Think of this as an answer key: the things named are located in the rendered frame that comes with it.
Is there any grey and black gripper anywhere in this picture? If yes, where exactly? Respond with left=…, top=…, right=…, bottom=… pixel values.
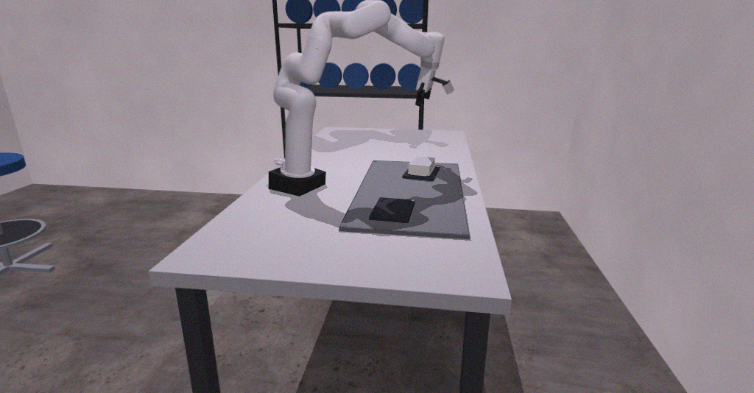
left=415, top=65, right=438, bottom=107

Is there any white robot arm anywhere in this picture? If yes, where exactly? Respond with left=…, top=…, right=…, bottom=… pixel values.
left=273, top=0, right=445, bottom=178

